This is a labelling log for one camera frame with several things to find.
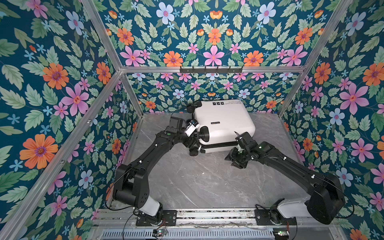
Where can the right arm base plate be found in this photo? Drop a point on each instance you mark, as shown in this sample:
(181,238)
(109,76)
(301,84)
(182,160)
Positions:
(266,217)

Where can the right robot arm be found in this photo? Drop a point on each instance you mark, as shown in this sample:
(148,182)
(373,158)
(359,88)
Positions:
(325,196)

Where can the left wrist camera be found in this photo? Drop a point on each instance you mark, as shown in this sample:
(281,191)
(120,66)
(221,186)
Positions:
(192,125)

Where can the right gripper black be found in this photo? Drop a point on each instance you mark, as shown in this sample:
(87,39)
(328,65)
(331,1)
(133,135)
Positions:
(231,155)

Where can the white vent grille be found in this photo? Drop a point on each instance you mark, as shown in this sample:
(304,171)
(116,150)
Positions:
(189,234)

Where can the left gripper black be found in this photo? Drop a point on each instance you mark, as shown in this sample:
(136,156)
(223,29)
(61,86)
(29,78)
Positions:
(191,140)

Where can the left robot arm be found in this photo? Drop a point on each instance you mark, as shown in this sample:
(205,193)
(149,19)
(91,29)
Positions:
(131,185)

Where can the white hard-shell suitcase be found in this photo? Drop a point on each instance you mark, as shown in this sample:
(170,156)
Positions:
(219,121)

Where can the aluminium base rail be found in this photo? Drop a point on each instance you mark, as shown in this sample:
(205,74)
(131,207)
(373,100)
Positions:
(225,217)

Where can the aluminium frame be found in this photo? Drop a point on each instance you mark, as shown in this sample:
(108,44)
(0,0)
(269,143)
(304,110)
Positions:
(68,114)

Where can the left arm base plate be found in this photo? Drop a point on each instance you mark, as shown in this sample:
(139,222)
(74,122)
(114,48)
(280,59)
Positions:
(166,218)

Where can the black hook rack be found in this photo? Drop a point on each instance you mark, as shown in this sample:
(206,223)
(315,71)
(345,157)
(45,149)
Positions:
(211,70)

